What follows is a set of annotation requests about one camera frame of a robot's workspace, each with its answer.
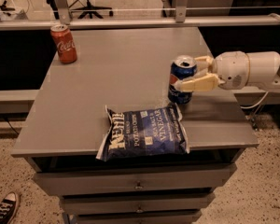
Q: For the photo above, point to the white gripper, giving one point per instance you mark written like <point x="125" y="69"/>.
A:
<point x="231" y="69"/>

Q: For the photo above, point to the blue pepsi can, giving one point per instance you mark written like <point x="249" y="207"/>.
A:
<point x="182" y="67"/>

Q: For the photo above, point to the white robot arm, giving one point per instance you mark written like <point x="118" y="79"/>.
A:
<point x="264" y="71"/>

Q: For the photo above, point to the blue kettle chip bag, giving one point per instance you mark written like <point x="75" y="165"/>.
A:
<point x="144" y="133"/>

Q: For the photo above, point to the orange coca-cola can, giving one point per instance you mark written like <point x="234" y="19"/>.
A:
<point x="64" y="42"/>

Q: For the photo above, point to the grey drawer cabinet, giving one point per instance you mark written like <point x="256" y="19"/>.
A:
<point x="125" y="70"/>

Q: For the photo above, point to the black canvas sneaker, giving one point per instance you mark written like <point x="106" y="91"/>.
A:
<point x="9" y="207"/>

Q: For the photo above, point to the grey metal railing frame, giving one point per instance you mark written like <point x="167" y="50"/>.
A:
<point x="42" y="14"/>

